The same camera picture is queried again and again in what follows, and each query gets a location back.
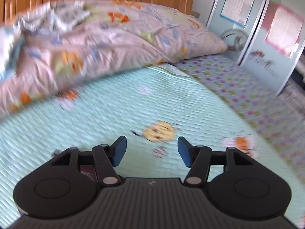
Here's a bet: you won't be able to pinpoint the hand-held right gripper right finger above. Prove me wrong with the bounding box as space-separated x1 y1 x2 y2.
177 136 256 187

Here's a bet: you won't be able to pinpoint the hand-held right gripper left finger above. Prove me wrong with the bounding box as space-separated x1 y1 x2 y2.
49 135 127 187

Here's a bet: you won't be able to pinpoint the green bee-print bedspread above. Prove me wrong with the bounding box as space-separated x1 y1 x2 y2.
0 65 305 229

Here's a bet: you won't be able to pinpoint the pink floral quilt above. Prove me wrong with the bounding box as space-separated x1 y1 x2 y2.
0 0 227 121

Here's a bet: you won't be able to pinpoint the sliding-door wardrobe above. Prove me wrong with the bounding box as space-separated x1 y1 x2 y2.
206 0 305 96

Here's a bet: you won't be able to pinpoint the grey hula hoops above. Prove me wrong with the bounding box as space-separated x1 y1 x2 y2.
220 28 248 52

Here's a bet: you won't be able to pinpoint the white blue patterned cloth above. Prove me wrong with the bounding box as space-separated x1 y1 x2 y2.
18 0 92 32

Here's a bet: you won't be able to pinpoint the pink-framed poster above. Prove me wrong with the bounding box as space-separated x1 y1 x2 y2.
264 3 304 58

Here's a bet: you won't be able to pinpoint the blue-framed white poster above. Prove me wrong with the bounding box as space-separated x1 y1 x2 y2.
220 0 257 28

